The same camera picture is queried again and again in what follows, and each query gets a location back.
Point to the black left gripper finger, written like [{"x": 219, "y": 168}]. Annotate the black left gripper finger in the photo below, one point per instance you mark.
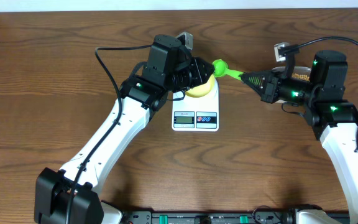
[
  {"x": 204, "y": 66},
  {"x": 207, "y": 79}
]

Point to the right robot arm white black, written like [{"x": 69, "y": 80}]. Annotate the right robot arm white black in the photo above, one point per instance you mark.
[{"x": 333, "y": 119}]

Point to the pile of soybeans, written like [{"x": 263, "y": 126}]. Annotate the pile of soybeans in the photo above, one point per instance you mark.
[{"x": 301, "y": 77}]

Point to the green plastic measuring scoop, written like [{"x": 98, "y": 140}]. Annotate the green plastic measuring scoop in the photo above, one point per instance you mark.
[{"x": 221, "y": 69}]

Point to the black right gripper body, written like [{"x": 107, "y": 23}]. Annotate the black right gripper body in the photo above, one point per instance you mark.
[{"x": 291, "y": 90}]

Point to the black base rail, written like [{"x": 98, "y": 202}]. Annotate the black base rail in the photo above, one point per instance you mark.
[{"x": 262, "y": 214}]

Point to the white digital kitchen scale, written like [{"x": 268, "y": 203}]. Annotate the white digital kitchen scale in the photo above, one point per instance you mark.
[{"x": 196, "y": 114}]

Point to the yellow plastic bowl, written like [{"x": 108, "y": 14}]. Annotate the yellow plastic bowl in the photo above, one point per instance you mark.
[{"x": 201, "y": 90}]

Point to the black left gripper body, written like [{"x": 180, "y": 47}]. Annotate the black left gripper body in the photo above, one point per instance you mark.
[{"x": 183, "y": 77}]

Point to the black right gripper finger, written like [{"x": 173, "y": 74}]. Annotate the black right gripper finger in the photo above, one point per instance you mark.
[
  {"x": 260, "y": 88},
  {"x": 256, "y": 77}
]

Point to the clear plastic bean container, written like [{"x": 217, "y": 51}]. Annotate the clear plastic bean container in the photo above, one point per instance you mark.
[{"x": 301, "y": 73}]

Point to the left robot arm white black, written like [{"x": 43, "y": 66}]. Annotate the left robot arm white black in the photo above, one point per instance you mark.
[{"x": 71, "y": 194}]

